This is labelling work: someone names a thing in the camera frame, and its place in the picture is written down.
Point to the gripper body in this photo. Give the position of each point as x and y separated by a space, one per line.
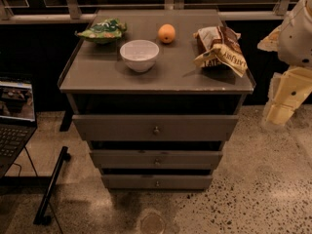
296 42

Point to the grey top drawer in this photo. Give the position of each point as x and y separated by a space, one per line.
155 127

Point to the grey drawer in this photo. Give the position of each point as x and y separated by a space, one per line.
179 182
156 159
155 127

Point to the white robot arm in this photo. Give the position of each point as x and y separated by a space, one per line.
292 41

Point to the grey drawer cabinet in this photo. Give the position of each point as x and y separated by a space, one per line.
98 82

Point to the grey middle drawer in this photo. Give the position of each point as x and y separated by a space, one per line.
156 159

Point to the grey bottom drawer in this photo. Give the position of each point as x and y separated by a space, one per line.
179 182

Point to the brown and yellow snack bag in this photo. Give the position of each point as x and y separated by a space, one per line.
219 45

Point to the orange fruit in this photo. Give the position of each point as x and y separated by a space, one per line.
167 33

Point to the white ceramic bowl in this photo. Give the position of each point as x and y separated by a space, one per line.
139 55

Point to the green chip bag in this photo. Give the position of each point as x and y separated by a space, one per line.
104 32

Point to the metal railing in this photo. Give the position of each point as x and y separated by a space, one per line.
78 13

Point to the black laptop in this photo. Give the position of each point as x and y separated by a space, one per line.
17 119

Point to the black laptop stand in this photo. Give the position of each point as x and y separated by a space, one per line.
13 188

